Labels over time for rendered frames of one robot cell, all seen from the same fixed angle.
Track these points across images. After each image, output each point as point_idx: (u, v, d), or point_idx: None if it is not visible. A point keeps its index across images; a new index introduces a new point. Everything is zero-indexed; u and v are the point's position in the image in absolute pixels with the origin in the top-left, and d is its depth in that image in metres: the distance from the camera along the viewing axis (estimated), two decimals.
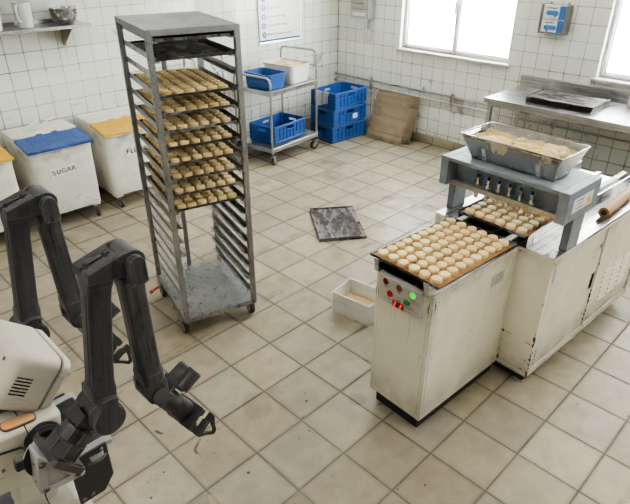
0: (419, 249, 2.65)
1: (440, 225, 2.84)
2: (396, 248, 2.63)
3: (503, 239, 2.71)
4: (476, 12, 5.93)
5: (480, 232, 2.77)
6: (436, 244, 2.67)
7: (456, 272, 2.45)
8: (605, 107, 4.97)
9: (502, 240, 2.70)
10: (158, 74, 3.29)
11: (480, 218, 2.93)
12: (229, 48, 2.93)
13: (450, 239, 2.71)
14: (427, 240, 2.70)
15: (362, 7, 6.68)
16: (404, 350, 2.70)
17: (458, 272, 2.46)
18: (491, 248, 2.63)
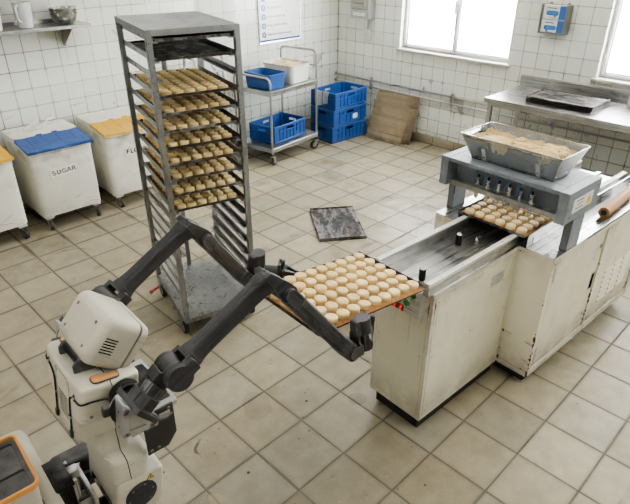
0: (311, 286, 2.23)
1: (344, 260, 2.44)
2: None
3: (412, 281, 2.31)
4: (476, 12, 5.93)
5: (388, 271, 2.38)
6: (332, 281, 2.26)
7: (346, 316, 2.03)
8: (605, 107, 4.97)
9: (411, 282, 2.30)
10: (158, 74, 3.29)
11: (480, 218, 2.93)
12: (229, 48, 2.93)
13: (351, 277, 2.30)
14: (323, 276, 2.29)
15: (362, 7, 6.68)
16: (404, 350, 2.70)
17: (348, 316, 2.04)
18: (395, 290, 2.23)
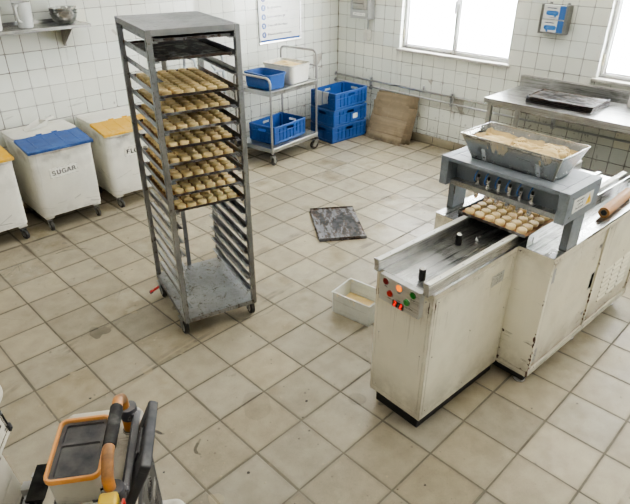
0: None
1: None
2: None
3: None
4: (476, 12, 5.93)
5: None
6: None
7: None
8: (605, 107, 4.97)
9: None
10: (158, 74, 3.29)
11: (480, 218, 2.93)
12: (229, 48, 2.93)
13: None
14: None
15: (362, 7, 6.68)
16: (404, 350, 2.70)
17: None
18: None
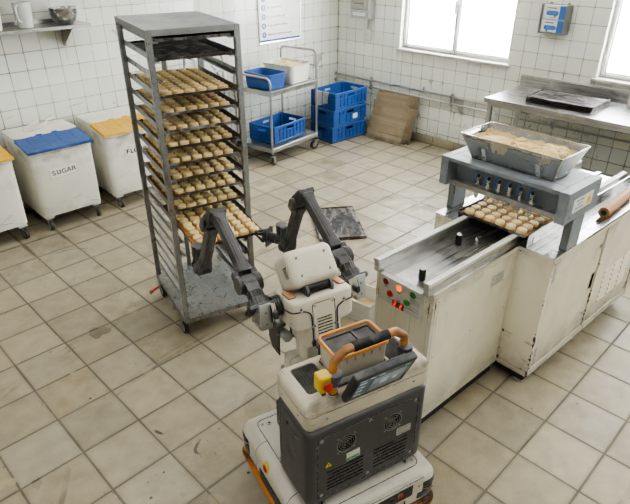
0: None
1: None
2: (200, 234, 3.04)
3: None
4: (476, 12, 5.93)
5: None
6: None
7: (250, 219, 3.21)
8: (605, 107, 4.97)
9: None
10: (158, 74, 3.29)
11: (480, 218, 2.93)
12: (229, 48, 2.93)
13: (203, 211, 3.29)
14: (197, 220, 3.19)
15: (362, 7, 6.68)
16: None
17: (249, 219, 3.22)
18: (227, 200, 3.42)
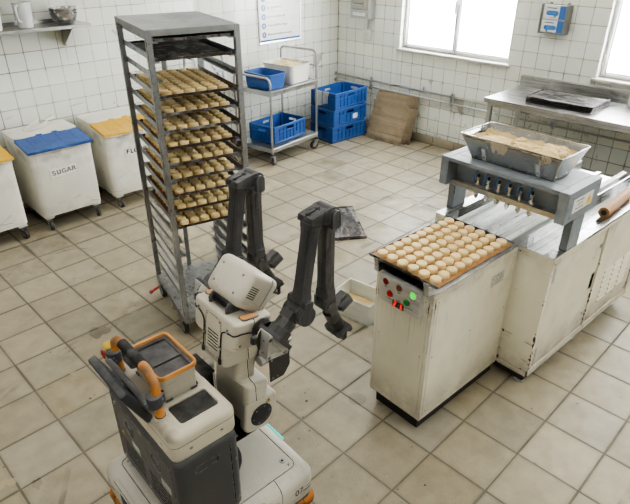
0: None
1: None
2: (184, 215, 3.25)
3: None
4: (476, 12, 5.93)
5: None
6: None
7: None
8: (605, 107, 4.97)
9: None
10: (158, 74, 3.29)
11: (391, 263, 2.53)
12: (229, 48, 2.93)
13: None
14: None
15: (362, 7, 6.68)
16: (404, 350, 2.70)
17: None
18: None
